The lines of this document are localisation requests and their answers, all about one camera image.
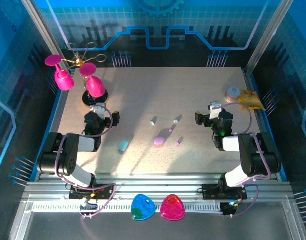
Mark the light blue earbud case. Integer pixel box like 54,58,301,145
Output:
117,139,129,153

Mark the gold glass rack black base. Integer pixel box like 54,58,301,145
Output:
64,42,110,107

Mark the small pull-tab tin can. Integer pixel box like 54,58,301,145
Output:
224,86,241,104

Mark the pink wine glass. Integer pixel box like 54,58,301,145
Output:
79,62,106,98
44,54,75,92

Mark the yellow snack bag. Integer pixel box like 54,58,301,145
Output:
237,89,266,111

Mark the small black circuit board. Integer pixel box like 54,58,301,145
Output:
220,201,237,216
79,201,98,216

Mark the pink triangular plastic button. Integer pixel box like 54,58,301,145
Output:
159,193,185,222

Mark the blue triangular container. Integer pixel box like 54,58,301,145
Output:
130,193,156,222

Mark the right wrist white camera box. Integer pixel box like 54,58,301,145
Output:
209,101,222,120

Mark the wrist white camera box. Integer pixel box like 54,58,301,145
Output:
209,101,222,120
92,101,107,118

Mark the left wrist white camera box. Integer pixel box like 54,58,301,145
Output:
92,101,107,118

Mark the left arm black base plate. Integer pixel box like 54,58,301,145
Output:
65,183,116,201

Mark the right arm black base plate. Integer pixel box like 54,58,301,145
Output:
201,183,248,201

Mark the aluminium table rail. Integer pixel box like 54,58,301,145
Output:
22,173,293,201

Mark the white slotted cable duct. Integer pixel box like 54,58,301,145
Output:
31,201,222,213

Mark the aluminium frame post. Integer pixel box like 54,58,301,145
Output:
20,0,70,72
245,0,293,73

